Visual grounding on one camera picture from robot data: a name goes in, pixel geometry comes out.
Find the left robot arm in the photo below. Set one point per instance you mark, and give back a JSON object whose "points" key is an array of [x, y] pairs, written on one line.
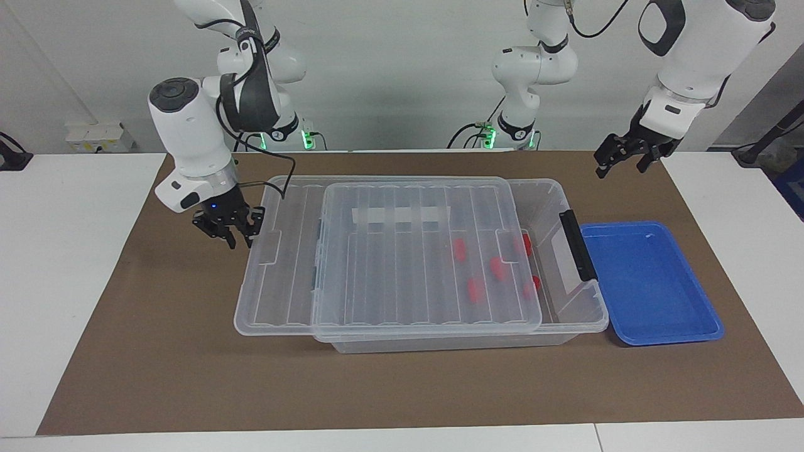
{"points": [[691, 56]]}

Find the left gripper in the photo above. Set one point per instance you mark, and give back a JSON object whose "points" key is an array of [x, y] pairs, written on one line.
{"points": [[650, 139]]}

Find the white power strip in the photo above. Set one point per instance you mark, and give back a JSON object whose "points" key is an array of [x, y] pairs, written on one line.
{"points": [[97, 137]]}

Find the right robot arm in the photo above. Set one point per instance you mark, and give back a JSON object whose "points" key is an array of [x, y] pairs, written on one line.
{"points": [[188, 135]]}

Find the red block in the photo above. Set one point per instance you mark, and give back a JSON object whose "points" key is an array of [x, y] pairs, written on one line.
{"points": [[499, 269], [460, 249], [526, 244], [475, 290], [532, 286]]}

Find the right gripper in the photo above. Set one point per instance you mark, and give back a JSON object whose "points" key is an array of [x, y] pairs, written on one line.
{"points": [[225, 199]]}

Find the black box latch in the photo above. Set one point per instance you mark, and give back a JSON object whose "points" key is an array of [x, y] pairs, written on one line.
{"points": [[578, 245]]}

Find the blue plastic tray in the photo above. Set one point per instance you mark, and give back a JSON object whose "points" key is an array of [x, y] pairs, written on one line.
{"points": [[647, 282]]}

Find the clear plastic storage box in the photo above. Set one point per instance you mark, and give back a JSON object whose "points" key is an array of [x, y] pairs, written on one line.
{"points": [[565, 307]]}

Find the clear plastic box lid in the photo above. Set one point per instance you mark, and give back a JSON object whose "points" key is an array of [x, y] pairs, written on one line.
{"points": [[282, 289]]}

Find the black stand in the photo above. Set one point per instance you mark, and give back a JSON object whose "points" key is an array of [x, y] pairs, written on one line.
{"points": [[769, 135], [12, 157]]}

